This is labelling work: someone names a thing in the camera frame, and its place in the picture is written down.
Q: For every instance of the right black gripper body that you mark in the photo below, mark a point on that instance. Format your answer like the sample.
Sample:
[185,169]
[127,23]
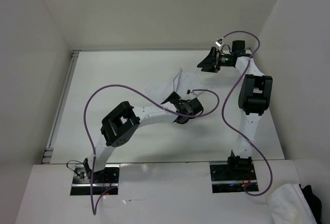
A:
[225,60]

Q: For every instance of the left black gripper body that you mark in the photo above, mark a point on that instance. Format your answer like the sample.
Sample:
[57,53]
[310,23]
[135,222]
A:
[182,101]

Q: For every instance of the white skirt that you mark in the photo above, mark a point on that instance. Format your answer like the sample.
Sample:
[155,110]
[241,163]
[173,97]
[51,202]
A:
[180,82]

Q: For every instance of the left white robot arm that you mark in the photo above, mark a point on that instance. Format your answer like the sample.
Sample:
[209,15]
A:
[120,124]

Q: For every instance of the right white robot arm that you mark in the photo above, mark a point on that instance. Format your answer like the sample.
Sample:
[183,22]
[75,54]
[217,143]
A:
[253,99]

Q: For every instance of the white cloth pile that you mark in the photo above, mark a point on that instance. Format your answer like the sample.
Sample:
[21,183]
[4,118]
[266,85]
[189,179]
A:
[287,204]

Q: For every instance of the black cloth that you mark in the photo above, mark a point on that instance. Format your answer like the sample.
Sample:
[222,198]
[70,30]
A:
[314,202]

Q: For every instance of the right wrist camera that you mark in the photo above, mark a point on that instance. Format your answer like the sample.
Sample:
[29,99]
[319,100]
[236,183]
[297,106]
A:
[220,44]

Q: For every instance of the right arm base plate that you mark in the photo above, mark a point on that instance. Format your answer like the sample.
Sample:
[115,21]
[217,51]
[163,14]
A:
[226,180]

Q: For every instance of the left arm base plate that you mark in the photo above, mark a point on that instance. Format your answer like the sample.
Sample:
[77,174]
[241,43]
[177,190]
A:
[103,181]

